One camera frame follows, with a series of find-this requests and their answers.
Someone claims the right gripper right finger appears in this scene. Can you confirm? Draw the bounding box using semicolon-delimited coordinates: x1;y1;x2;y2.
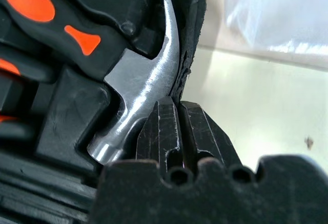
180;101;239;170

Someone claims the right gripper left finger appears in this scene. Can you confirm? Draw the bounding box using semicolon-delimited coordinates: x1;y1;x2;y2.
135;96;183;171

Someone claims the black tool case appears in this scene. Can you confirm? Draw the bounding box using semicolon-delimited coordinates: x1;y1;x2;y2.
0;0;209;224

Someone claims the steel claw hammer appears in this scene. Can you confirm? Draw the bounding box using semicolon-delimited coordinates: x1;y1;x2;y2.
0;0;180;165

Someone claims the clear plastic bag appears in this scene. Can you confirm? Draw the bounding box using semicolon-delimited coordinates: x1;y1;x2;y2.
197;0;328;71

